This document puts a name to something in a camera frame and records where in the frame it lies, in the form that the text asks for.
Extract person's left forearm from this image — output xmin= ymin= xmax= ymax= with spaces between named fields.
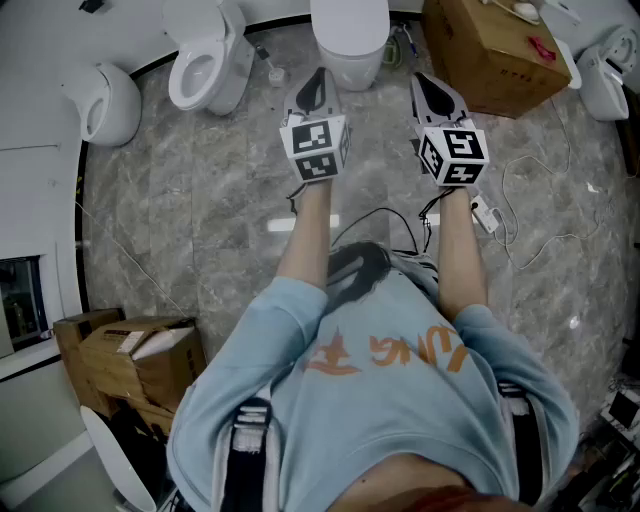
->
xmin=276 ymin=178 xmax=334 ymax=292

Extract person's light blue shirt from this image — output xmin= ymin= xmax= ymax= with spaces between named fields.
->
xmin=167 ymin=249 xmax=581 ymax=512

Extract black white harness strap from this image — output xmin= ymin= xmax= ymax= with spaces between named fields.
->
xmin=218 ymin=393 xmax=274 ymax=512
xmin=497 ymin=381 xmax=545 ymax=507

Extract small cardboard boxes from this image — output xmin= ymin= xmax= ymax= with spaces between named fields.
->
xmin=79 ymin=316 xmax=208 ymax=414

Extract small cardboard box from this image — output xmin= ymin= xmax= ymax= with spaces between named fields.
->
xmin=52 ymin=307 xmax=126 ymax=419

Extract dark glass window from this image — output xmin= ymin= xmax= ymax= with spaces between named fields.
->
xmin=0 ymin=255 xmax=52 ymax=351

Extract white cable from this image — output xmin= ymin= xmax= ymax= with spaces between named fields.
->
xmin=492 ymin=97 xmax=609 ymax=272

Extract white bathtub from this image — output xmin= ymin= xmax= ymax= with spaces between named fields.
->
xmin=79 ymin=404 xmax=159 ymax=512

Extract white shower head with hose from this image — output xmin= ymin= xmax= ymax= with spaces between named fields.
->
xmin=482 ymin=0 xmax=542 ymax=26

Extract white smart toilet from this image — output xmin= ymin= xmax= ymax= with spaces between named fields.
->
xmin=309 ymin=0 xmax=392 ymax=93

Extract white power strip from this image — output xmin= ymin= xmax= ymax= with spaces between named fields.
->
xmin=469 ymin=195 xmax=502 ymax=235

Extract person's right forearm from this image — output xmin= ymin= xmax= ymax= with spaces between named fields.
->
xmin=437 ymin=186 xmax=489 ymax=321

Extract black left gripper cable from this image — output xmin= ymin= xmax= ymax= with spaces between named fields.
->
xmin=286 ymin=182 xmax=309 ymax=217

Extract white toilet with tank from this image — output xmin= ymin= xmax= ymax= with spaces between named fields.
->
xmin=162 ymin=0 xmax=257 ymax=117

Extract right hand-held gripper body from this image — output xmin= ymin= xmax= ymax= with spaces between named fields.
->
xmin=413 ymin=115 xmax=491 ymax=188

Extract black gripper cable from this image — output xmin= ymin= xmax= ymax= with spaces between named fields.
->
xmin=286 ymin=182 xmax=309 ymax=217
xmin=331 ymin=187 xmax=457 ymax=252

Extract large cardboard box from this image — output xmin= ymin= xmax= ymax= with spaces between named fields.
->
xmin=422 ymin=0 xmax=574 ymax=120

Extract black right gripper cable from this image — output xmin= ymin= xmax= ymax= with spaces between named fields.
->
xmin=331 ymin=187 xmax=457 ymax=252

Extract red ribbon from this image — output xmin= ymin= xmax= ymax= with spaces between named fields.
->
xmin=527 ymin=35 xmax=559 ymax=64

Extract white wall-hung toilet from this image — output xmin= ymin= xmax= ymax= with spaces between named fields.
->
xmin=62 ymin=62 xmax=143 ymax=148

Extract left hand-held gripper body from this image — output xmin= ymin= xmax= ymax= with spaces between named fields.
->
xmin=278 ymin=113 xmax=353 ymax=186

